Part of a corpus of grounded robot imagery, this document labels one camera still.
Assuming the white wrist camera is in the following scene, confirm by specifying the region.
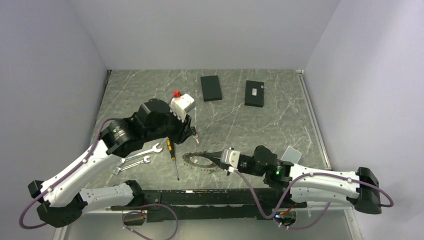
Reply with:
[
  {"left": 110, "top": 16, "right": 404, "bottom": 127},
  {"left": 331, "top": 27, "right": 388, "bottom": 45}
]
[
  {"left": 220, "top": 148, "right": 240, "bottom": 173},
  {"left": 169, "top": 91, "right": 196, "bottom": 122}
]

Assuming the lower silver wrench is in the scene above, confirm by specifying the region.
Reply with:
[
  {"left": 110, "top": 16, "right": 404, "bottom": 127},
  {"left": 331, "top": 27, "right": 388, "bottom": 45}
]
[{"left": 112, "top": 155, "right": 151, "bottom": 175}]

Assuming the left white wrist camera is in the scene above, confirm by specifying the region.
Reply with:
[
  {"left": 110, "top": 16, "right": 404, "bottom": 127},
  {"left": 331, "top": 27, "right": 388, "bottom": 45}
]
[{"left": 169, "top": 91, "right": 196, "bottom": 122}]

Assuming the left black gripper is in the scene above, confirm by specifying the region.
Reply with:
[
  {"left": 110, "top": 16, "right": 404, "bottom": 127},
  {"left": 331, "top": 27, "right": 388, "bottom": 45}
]
[{"left": 144, "top": 106, "right": 195, "bottom": 145}]

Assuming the numbered metal key ring disc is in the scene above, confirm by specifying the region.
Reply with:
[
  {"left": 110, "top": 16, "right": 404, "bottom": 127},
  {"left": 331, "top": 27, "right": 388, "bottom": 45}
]
[{"left": 181, "top": 149, "right": 217, "bottom": 171}]

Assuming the black head key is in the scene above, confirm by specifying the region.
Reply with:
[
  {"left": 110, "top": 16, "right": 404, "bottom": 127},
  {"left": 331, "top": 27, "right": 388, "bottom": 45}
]
[{"left": 190, "top": 126, "right": 200, "bottom": 145}]

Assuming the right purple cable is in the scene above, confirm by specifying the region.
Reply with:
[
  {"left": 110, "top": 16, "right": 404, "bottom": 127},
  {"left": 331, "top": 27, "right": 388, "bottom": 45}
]
[{"left": 231, "top": 168, "right": 395, "bottom": 231}]

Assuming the black box with label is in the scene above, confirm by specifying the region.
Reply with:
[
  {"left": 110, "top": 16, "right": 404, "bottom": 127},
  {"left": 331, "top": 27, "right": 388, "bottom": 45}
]
[{"left": 244, "top": 80, "right": 265, "bottom": 108}]

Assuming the upper silver wrench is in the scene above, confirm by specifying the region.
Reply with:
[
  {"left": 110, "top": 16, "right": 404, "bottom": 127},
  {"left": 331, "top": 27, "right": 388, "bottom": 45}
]
[{"left": 120, "top": 143, "right": 163, "bottom": 165}]

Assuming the silver wrench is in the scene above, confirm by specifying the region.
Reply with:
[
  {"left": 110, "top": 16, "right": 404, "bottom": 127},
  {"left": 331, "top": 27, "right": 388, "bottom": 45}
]
[
  {"left": 120, "top": 143, "right": 163, "bottom": 165},
  {"left": 112, "top": 155, "right": 151, "bottom": 175}
]

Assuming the plain black box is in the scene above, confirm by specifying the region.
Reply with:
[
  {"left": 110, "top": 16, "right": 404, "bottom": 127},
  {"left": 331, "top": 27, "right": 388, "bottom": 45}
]
[{"left": 200, "top": 75, "right": 223, "bottom": 102}]

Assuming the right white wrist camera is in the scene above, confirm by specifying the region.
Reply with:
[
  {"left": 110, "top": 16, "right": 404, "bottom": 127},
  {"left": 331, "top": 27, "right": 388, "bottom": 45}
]
[{"left": 220, "top": 148, "right": 240, "bottom": 173}]

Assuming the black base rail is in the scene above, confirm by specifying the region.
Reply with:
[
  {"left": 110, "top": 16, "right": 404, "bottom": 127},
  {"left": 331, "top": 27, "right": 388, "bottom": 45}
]
[{"left": 110, "top": 186, "right": 309, "bottom": 223}]

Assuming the black yellow screwdriver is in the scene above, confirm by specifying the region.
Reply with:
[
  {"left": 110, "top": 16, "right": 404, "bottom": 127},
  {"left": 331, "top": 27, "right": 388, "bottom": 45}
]
[{"left": 166, "top": 138, "right": 180, "bottom": 181}]

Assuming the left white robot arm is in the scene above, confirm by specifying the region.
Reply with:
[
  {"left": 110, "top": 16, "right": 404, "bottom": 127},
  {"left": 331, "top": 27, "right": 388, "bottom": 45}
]
[{"left": 28, "top": 94, "right": 196, "bottom": 228}]

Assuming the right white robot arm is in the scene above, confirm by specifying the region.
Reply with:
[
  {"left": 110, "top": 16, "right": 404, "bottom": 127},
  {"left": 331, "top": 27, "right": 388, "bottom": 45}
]
[{"left": 200, "top": 145, "right": 383, "bottom": 215}]

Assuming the clear plastic card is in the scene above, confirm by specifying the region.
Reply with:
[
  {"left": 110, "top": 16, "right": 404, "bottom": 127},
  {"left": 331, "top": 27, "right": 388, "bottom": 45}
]
[{"left": 280, "top": 146, "right": 302, "bottom": 164}]

